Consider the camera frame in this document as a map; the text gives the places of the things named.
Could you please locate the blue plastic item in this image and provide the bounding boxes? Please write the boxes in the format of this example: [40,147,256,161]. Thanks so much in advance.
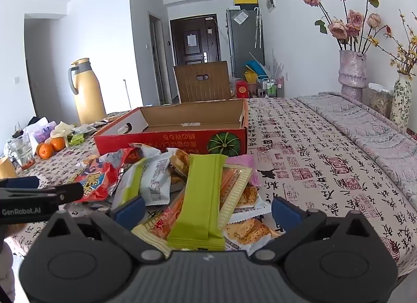
[244,60,266,77]

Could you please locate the white floral vase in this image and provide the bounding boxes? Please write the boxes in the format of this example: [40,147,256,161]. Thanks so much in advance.
[390,73,413,133]

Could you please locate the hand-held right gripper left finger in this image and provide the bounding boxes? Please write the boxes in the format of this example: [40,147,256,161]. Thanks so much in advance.
[46,196,169,263]

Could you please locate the grey refrigerator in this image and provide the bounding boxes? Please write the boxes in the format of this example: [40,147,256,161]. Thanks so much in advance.
[226,6,265,79]

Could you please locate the red gift box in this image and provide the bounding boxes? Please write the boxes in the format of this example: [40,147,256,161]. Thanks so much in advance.
[235,81,250,99]

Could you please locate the white grey-print snack packet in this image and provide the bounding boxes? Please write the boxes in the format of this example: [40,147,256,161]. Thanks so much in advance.
[141,151,173,206]

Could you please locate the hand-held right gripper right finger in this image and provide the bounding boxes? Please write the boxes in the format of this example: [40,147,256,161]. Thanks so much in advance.
[252,196,371,265]

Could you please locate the grey interior door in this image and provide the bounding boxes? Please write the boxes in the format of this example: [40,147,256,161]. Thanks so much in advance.
[149,13,165,106]

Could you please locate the green bar snack packet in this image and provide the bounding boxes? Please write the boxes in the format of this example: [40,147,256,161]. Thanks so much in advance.
[167,154,229,251]

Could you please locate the wire storage cart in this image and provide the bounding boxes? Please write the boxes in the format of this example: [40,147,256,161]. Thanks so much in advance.
[257,75,285,98]

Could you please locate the white folded umbrella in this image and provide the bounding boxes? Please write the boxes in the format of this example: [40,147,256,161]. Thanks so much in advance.
[254,7,263,50]

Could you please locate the yellow flower branches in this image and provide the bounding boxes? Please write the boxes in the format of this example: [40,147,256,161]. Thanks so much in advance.
[368,10,417,79]

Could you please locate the clear drinking glass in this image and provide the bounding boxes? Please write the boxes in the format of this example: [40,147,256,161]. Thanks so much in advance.
[8,137,36,171]

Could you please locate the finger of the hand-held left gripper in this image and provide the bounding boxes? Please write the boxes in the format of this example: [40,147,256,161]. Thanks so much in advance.
[0,176,40,190]
[0,182,84,205]

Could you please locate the orange striped wafer packet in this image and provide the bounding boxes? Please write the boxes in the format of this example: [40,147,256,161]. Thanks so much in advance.
[218,164,253,224]

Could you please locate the pink rose bouquet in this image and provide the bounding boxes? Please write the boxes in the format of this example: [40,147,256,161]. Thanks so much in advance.
[300,0,391,53]

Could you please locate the red snack bag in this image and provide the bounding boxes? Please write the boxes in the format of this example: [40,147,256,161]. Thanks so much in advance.
[73,147,144,204]

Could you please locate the clear storage jar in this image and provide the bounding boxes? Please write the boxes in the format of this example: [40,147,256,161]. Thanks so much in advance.
[368,83,394,118]

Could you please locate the pale green white snack packet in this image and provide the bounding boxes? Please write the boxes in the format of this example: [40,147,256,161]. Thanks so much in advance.
[111,158,148,211]

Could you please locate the white orange cracker packet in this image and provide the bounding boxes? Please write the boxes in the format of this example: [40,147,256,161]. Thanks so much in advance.
[235,186,272,216]
[169,148,191,178]
[223,218,281,256]

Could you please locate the grey patterned cloth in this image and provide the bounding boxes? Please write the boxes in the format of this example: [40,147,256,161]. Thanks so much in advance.
[295,92,417,194]

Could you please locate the calligraphy printed tablecloth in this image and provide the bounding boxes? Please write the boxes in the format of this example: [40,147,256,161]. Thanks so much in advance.
[0,96,417,277]

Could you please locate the brown wooden chair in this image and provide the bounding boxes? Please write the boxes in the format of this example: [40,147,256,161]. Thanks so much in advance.
[173,61,232,103]

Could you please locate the pink snack packet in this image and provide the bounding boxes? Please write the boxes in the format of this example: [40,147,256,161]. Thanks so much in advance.
[225,155,260,187]

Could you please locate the dark entrance door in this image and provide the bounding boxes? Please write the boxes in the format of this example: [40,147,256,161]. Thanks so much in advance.
[170,14,222,66]

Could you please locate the red cardboard box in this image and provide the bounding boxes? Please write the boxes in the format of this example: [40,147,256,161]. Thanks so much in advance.
[94,98,249,157]

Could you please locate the purple tissue pack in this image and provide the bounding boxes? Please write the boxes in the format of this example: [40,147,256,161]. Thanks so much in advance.
[33,121,58,145]

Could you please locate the tan paper bag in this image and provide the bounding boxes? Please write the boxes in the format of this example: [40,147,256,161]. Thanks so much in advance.
[0,156,17,179]

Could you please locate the white plastic bag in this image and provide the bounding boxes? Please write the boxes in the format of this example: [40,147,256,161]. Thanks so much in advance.
[23,116,49,142]

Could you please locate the orange yellow-edged snack packet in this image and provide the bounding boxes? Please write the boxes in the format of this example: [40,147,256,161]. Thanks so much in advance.
[131,190,185,258]

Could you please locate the yellow thermos jug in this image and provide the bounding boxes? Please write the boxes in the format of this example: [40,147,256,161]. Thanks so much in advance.
[68,58,107,125]

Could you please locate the small white snack packet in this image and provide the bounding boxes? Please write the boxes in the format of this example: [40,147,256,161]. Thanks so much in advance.
[72,124,98,135]

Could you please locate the pink textured vase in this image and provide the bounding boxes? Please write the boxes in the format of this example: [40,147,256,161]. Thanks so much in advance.
[338,50,367,102]

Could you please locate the pale dried flowers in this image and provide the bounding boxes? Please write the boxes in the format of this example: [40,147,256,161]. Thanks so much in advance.
[270,50,287,79]

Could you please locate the paper sheet on refrigerator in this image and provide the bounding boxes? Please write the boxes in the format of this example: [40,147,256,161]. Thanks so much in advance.
[233,10,250,25]

